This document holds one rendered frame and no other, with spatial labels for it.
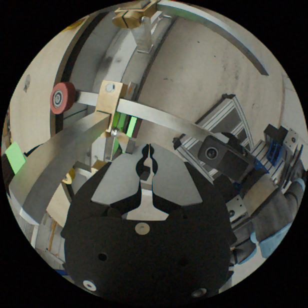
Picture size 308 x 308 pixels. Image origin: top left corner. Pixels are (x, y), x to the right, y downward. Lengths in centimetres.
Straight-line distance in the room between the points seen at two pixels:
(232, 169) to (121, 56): 54
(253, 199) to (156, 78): 109
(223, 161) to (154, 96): 98
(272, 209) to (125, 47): 65
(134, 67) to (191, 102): 85
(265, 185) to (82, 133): 27
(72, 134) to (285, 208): 31
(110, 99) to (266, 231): 36
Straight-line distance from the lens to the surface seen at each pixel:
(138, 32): 29
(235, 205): 51
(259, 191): 19
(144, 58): 42
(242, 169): 21
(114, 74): 52
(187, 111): 116
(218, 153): 18
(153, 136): 119
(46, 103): 35
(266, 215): 19
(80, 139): 15
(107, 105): 25
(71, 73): 42
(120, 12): 22
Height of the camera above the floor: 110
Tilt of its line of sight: 59 degrees down
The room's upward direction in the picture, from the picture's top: 178 degrees clockwise
